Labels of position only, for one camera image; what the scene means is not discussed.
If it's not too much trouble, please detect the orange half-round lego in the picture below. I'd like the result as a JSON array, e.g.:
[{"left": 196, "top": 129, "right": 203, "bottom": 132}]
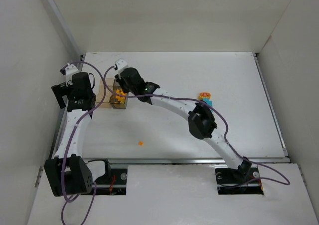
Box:
[{"left": 116, "top": 89, "right": 127, "bottom": 97}]

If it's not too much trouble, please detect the yellow long lego plate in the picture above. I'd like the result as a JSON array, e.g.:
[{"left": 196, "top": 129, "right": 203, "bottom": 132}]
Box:
[{"left": 116, "top": 96, "right": 126, "bottom": 104}]

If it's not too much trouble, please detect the colourful lego figure stack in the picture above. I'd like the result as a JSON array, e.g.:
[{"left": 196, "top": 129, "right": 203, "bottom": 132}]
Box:
[{"left": 198, "top": 92, "right": 213, "bottom": 107}]

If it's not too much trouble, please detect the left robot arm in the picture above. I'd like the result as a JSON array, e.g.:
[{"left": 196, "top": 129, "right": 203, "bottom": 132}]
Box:
[{"left": 44, "top": 72, "right": 111, "bottom": 197}]

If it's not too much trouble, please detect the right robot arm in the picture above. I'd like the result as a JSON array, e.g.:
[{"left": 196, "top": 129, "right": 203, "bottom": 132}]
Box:
[{"left": 115, "top": 65, "right": 251, "bottom": 183}]

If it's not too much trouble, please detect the orange transparent container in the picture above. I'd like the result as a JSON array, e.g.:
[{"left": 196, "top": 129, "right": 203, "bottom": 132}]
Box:
[{"left": 94, "top": 78, "right": 117, "bottom": 109}]

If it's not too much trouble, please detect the grey transparent container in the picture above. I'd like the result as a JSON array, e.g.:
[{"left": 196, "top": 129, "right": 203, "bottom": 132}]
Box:
[{"left": 109, "top": 81, "right": 128, "bottom": 109}]

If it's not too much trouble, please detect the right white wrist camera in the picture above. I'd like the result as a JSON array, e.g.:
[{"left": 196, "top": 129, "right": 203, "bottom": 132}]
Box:
[{"left": 115, "top": 58, "right": 129, "bottom": 78}]

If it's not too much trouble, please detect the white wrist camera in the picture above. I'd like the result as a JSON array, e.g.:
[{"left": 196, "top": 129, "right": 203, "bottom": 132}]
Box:
[
  {"left": 115, "top": 58, "right": 129, "bottom": 78},
  {"left": 60, "top": 63, "right": 79, "bottom": 83}
]

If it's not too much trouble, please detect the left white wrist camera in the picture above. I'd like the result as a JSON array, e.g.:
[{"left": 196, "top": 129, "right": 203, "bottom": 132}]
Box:
[{"left": 60, "top": 63, "right": 79, "bottom": 83}]

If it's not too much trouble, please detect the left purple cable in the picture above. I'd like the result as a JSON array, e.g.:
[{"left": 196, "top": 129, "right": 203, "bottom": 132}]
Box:
[{"left": 59, "top": 60, "right": 108, "bottom": 225}]

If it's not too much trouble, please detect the aluminium front rail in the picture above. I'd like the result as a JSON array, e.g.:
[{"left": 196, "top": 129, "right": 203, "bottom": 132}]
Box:
[{"left": 54, "top": 158, "right": 291, "bottom": 165}]

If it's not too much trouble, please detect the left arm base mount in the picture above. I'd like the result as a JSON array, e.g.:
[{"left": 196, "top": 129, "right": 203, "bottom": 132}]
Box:
[{"left": 80, "top": 159, "right": 128, "bottom": 196}]

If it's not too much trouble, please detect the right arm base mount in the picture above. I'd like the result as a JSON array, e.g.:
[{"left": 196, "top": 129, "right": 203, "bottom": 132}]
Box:
[{"left": 215, "top": 167, "right": 264, "bottom": 195}]

